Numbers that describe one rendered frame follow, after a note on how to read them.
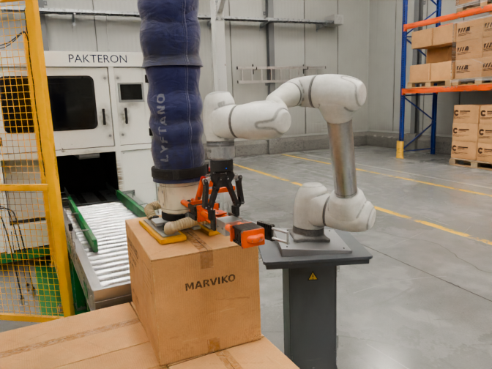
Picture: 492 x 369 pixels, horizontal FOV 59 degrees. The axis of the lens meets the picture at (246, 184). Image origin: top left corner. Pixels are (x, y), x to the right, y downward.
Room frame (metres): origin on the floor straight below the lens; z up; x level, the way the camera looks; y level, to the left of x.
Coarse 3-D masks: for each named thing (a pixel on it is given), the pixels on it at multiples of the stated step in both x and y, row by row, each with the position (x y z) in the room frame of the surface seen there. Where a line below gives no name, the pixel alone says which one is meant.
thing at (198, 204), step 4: (200, 200) 1.59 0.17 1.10; (208, 200) 1.60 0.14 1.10; (188, 204) 1.55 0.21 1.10; (192, 204) 1.57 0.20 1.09; (196, 204) 1.57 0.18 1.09; (200, 204) 1.57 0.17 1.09; (216, 204) 1.53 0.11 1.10; (192, 208) 1.52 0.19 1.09; (196, 208) 1.51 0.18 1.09; (200, 208) 1.50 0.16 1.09; (216, 208) 1.53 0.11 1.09; (188, 212) 1.56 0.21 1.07; (192, 212) 1.55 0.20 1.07; (196, 212) 1.51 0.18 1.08; (200, 212) 1.50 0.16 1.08; (192, 216) 1.53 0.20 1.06; (196, 216) 1.50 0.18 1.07; (200, 216) 1.50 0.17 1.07; (200, 220) 1.50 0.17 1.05; (204, 220) 1.51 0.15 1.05
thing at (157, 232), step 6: (156, 216) 1.79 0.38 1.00; (144, 222) 1.82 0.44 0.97; (150, 222) 1.80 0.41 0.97; (150, 228) 1.71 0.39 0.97; (156, 228) 1.69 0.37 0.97; (162, 228) 1.69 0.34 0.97; (156, 234) 1.63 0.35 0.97; (162, 234) 1.61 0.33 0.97; (174, 234) 1.61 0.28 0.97; (180, 234) 1.62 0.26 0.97; (162, 240) 1.56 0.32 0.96; (168, 240) 1.57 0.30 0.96; (174, 240) 1.58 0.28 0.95; (180, 240) 1.59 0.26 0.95
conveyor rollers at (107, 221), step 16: (64, 208) 3.95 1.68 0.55; (80, 208) 3.93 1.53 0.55; (96, 208) 3.90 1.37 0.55; (112, 208) 3.88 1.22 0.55; (128, 208) 3.85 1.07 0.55; (96, 224) 3.37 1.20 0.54; (112, 224) 3.34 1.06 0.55; (80, 240) 2.97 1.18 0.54; (112, 240) 2.91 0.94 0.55; (96, 256) 2.59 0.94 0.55; (112, 256) 2.63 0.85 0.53; (96, 272) 2.33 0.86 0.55; (112, 272) 2.36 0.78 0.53; (128, 272) 2.32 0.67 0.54
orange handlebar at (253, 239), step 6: (234, 186) 1.94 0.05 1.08; (210, 192) 1.87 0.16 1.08; (222, 192) 1.90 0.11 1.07; (192, 198) 1.71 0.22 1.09; (186, 204) 1.63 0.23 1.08; (216, 210) 1.48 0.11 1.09; (222, 210) 1.48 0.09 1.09; (204, 216) 1.47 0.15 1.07; (216, 216) 1.48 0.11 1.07; (222, 216) 1.44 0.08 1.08; (240, 222) 1.34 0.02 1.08; (228, 228) 1.29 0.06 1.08; (258, 234) 1.20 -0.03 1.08; (252, 240) 1.19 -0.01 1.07; (258, 240) 1.19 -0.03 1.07
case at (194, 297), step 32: (128, 224) 1.88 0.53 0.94; (128, 256) 1.95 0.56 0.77; (160, 256) 1.44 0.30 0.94; (192, 256) 1.47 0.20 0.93; (224, 256) 1.51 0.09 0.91; (256, 256) 1.56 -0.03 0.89; (160, 288) 1.42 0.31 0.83; (192, 288) 1.46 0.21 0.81; (224, 288) 1.51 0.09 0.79; (256, 288) 1.56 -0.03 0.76; (160, 320) 1.42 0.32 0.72; (192, 320) 1.46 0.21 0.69; (224, 320) 1.51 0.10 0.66; (256, 320) 1.56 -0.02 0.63; (160, 352) 1.41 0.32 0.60; (192, 352) 1.46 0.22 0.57
